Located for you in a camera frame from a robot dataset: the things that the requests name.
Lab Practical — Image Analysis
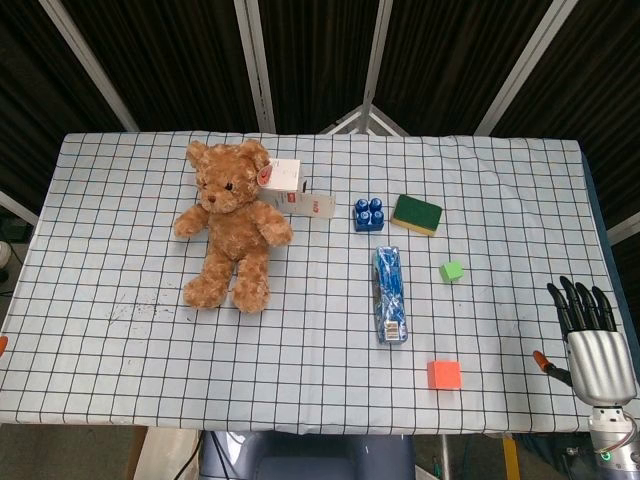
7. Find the flat white box red print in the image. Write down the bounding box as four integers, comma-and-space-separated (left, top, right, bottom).
259, 191, 336, 221

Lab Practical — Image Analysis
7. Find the blue item in plastic wrap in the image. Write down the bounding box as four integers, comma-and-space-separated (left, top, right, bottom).
372, 245, 410, 346

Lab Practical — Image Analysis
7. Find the light blue checkered tablecloth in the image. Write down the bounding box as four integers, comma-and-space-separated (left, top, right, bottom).
0, 131, 640, 435

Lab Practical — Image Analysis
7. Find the small white carton box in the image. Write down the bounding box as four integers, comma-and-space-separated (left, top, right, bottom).
257, 157, 308, 194

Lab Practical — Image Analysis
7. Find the blue toy building block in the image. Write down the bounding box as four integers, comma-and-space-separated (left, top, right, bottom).
352, 197, 387, 233

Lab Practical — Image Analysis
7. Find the brown teddy bear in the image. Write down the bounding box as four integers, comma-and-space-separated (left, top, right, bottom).
172, 139, 294, 314

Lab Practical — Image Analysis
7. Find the white triangular frame brace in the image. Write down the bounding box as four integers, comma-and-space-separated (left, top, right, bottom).
319, 103, 410, 136

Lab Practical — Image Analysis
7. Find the orange cube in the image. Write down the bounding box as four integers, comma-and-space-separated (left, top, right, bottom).
426, 359, 463, 391

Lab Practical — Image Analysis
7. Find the green and yellow sponge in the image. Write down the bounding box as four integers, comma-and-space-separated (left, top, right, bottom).
390, 194, 444, 237

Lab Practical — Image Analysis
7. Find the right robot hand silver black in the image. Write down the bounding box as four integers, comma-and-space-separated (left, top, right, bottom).
532, 275, 639, 405

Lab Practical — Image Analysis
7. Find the beige board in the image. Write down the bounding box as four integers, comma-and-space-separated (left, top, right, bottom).
133, 427, 201, 480

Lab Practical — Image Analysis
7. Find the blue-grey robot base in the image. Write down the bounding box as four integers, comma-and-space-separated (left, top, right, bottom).
198, 430, 416, 480

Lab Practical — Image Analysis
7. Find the yellow post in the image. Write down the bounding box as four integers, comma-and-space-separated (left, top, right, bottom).
503, 433, 519, 480

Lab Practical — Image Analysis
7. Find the green cube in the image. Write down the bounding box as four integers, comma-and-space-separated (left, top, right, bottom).
439, 260, 465, 284

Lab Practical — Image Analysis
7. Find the white aluminium frame post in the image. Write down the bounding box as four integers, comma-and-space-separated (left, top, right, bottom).
360, 0, 394, 109
39, 0, 140, 133
474, 0, 572, 136
234, 0, 277, 134

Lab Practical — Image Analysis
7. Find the dark blue under cloth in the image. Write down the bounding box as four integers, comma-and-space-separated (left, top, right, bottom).
581, 145, 640, 351

